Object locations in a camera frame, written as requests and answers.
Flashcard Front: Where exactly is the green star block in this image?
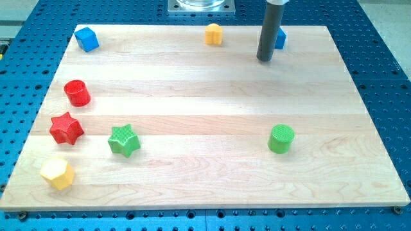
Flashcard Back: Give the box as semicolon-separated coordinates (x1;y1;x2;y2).
108;124;141;158

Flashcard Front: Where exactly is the red cylinder block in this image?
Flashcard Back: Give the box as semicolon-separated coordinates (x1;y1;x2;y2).
64;80;91;107

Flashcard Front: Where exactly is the blue block behind rod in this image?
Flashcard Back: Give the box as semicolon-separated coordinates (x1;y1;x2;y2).
275;28;287;49

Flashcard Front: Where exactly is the green cylinder block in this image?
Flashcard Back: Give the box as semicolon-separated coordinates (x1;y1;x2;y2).
268;124;295;154

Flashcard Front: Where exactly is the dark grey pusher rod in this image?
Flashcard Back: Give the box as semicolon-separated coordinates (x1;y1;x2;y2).
256;0;288;62

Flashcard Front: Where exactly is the light wooden board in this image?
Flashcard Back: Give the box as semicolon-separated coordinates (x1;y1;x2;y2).
1;25;410;211

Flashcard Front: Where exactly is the red star block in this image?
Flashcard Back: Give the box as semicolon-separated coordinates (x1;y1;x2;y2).
49;112;84;145

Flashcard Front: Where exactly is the yellow heart block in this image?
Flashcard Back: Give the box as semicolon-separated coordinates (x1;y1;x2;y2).
204;23;223;45

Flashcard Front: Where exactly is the right board clamp screw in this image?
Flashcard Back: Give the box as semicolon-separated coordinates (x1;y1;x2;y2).
392;206;403;215

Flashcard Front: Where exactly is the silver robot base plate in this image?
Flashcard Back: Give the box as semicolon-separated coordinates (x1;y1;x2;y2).
167;0;236;14

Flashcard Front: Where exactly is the blue cube block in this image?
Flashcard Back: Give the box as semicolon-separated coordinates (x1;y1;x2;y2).
74;27;100;52

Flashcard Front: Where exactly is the left board clamp screw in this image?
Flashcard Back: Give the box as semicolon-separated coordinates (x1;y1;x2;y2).
17;211;28;221

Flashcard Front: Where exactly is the yellow hexagon block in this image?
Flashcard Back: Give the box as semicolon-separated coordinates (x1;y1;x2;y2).
40;157;74;190

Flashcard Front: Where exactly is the board clamp screw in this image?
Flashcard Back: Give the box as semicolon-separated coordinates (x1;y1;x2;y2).
17;211;28;221
392;206;403;215

